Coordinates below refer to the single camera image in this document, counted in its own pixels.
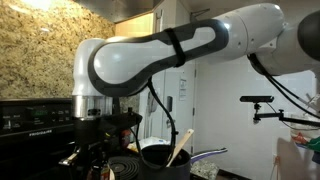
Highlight light wooden wall cabinet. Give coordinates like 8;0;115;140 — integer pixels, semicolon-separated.
114;0;178;38

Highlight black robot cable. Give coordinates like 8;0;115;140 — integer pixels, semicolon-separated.
128;54;320;168

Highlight grey door closer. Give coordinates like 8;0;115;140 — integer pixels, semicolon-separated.
190;7;211;22

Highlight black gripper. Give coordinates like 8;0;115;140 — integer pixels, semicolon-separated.
73;116;108;180

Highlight green object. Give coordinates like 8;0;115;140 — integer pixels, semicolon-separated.
305;135;320;153

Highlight black electric stove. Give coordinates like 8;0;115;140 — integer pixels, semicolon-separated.
0;96;142;180

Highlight white door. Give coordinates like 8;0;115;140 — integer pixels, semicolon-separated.
164;61;198;154

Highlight black bar camera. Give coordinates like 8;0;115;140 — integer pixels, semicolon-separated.
239;95;275;103

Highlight black cooking pot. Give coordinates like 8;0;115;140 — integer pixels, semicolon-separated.
137;144;229;180

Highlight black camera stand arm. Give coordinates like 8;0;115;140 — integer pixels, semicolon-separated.
252;101;320;128

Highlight silver door lever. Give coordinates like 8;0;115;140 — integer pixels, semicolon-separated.
165;118;175;130

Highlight white panel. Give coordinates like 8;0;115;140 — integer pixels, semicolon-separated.
275;136;320;180

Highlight grey wall phone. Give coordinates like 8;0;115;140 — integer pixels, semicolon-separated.
148;94;160;114

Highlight white plastic bag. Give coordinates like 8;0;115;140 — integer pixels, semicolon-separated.
127;136;171;154

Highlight black coil burner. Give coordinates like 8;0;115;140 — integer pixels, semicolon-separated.
108;155;141;180

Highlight steel range hood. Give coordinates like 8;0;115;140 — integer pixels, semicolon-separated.
73;0;165;24

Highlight dark door lock plate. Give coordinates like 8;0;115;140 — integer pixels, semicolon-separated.
166;95;174;113

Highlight light wooden stirring spatula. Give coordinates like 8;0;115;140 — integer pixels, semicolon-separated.
165;128;195;168

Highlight silver cabinet handle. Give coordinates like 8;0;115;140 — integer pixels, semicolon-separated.
154;8;165;33

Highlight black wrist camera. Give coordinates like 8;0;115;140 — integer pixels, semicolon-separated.
99;111;144;135

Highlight clear bowl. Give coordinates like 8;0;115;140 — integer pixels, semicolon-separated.
288;113;320;140

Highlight white paper notice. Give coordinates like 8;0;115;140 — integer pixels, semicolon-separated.
178;77;188;102

